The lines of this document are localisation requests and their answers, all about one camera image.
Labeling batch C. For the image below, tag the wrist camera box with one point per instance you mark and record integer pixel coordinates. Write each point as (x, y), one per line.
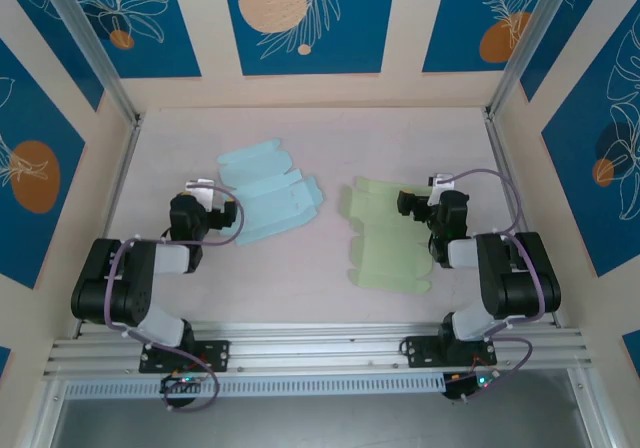
(442, 180)
(200, 192)

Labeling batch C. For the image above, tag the aluminium table side rail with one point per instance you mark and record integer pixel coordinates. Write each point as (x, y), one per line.
(500, 153)
(127, 154)

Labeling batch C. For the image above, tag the aluminium mounting rail frame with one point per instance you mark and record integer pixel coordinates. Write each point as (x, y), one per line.
(320, 348)

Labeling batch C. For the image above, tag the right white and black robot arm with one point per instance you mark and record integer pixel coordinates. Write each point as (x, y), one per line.
(520, 278)

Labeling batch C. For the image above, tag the blue floral wall poster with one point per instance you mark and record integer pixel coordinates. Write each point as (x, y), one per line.
(450, 18)
(575, 28)
(30, 118)
(575, 193)
(350, 43)
(634, 348)
(4, 363)
(150, 18)
(55, 58)

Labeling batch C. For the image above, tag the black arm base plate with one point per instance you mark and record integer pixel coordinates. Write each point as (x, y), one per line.
(215, 355)
(420, 353)

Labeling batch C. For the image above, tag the grey metal sheet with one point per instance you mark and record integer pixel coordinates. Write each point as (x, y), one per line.
(320, 423)

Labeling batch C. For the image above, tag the aluminium lower frame profile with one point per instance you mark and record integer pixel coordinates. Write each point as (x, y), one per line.
(42, 418)
(600, 428)

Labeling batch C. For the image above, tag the light blue paper box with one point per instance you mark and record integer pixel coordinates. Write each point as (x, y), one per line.
(270, 193)

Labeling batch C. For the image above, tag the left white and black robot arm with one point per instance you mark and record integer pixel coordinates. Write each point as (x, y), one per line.
(125, 278)

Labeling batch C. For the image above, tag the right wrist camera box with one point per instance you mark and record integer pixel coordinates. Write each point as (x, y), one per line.
(442, 180)

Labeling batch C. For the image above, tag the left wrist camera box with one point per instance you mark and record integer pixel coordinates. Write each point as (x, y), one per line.
(200, 192)

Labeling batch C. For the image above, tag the small circuit board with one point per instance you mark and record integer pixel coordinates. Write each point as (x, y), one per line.
(470, 385)
(182, 382)

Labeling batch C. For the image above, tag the aluminium corner post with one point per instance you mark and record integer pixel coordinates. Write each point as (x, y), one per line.
(530, 43)
(95, 53)

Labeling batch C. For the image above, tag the light green paper box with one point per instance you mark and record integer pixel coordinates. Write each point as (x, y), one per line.
(385, 263)

